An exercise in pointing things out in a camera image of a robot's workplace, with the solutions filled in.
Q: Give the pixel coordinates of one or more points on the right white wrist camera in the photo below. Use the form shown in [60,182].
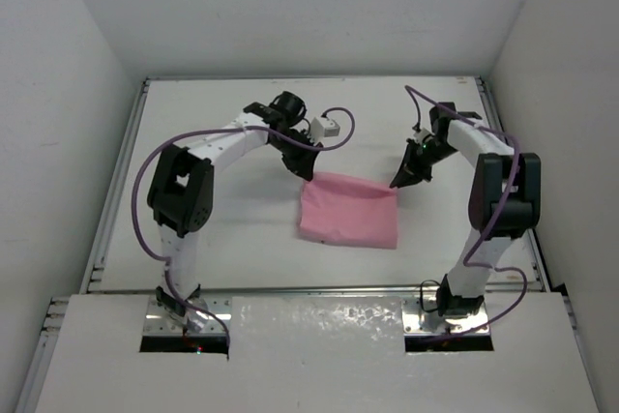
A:
[421,136]

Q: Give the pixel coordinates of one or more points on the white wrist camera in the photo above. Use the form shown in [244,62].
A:
[421,136]
[323,127]

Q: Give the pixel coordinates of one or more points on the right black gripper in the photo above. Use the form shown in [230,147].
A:
[411,171]

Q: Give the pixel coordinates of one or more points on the pink t-shirt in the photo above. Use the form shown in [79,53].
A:
[341,210]

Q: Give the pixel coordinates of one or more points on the aluminium table frame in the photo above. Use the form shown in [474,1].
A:
[250,245]

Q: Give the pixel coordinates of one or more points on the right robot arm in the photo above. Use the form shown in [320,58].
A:
[504,201]

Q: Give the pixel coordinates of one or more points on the metal base plate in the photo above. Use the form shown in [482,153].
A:
[420,320]
[161,322]

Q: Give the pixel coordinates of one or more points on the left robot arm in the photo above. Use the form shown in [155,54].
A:
[181,194]

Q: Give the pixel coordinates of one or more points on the white front cover board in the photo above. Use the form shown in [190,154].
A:
[302,354]

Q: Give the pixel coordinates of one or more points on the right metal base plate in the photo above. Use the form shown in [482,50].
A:
[420,320]

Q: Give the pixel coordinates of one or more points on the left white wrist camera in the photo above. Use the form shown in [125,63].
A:
[323,127]

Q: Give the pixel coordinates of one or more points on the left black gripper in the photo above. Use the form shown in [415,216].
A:
[295,154]

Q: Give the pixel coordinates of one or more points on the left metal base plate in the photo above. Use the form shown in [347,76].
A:
[161,322]

